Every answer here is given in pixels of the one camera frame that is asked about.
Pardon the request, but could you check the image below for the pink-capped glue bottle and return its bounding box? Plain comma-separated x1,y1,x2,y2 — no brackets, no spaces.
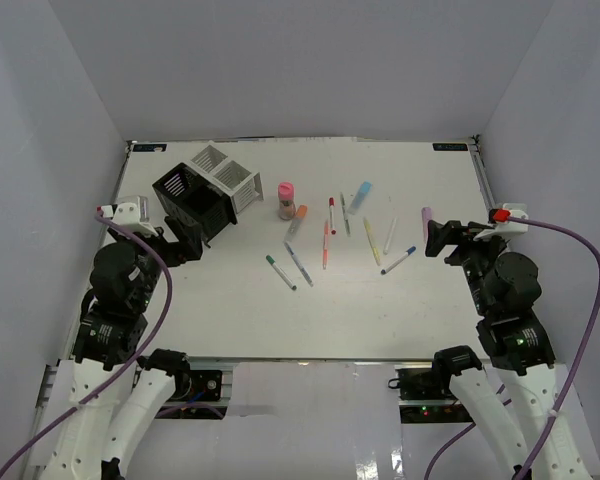
277,182,296,220

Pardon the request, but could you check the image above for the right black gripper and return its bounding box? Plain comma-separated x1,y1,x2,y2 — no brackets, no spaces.
424,220,507,316

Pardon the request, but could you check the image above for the blue gel pen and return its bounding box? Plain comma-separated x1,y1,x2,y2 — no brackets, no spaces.
283,241,314,287

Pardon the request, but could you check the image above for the yellow gel pen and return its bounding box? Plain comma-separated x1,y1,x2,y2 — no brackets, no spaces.
363,217,381,266

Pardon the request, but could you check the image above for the left black table label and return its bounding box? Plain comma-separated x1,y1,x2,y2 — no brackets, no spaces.
132,143,167,153

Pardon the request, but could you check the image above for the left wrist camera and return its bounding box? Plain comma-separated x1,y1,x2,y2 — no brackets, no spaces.
96,195,158,237

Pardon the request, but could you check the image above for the blue-capped lead case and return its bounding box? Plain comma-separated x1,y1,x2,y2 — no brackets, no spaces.
347,181,372,215

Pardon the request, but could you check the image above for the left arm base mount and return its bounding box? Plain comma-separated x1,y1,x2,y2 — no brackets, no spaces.
125,362,223,420

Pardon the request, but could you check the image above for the white two-slot pen holder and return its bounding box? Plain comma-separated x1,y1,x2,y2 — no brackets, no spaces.
187,143,264,215

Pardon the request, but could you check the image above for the purple highlighter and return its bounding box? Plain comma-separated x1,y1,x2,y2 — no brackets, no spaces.
421,207,432,243

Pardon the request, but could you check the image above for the orange-capped lead case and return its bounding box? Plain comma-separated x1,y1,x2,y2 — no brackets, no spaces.
284,205,307,242

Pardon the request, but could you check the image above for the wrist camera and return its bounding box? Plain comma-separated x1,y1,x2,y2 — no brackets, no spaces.
474,203,528,241
96,195,158,237

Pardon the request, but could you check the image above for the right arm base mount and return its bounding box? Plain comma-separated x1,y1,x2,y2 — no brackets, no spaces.
387,367,472,425

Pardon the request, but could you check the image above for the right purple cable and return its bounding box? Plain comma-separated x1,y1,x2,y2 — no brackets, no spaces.
423,209,600,480

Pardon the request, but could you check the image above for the black two-slot pen holder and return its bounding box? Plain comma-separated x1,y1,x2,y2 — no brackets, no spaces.
152,163,238,248

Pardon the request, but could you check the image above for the blue-capped white marker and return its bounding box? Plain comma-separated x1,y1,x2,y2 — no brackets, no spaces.
380,246,416,276

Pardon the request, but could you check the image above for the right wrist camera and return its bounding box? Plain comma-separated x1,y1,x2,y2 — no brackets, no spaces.
474,203,528,241

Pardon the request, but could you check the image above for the red-capped white marker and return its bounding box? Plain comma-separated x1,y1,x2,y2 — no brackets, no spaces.
328,197,337,235

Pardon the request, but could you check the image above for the white pen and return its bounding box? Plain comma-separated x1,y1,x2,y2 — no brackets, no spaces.
383,217,398,255

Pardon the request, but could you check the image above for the black table label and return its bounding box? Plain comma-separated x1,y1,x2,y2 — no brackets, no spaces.
132,143,167,153
432,142,468,152

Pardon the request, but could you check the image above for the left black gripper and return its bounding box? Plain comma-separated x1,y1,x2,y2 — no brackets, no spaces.
109,213,203,309

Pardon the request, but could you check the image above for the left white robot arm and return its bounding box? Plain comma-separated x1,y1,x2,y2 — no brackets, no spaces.
41,215,203,479

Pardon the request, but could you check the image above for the orange gel pen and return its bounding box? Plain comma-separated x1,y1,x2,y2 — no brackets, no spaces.
322,219,330,270

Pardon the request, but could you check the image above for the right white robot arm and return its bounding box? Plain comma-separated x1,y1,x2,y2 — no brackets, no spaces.
425,208,591,479

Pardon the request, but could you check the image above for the green gel pen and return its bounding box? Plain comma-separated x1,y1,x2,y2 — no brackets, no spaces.
339,192,351,237

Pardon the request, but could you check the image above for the right black table label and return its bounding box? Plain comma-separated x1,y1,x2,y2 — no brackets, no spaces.
432,142,468,152

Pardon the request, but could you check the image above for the green-capped white marker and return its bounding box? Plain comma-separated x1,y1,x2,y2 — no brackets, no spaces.
266,255,297,291

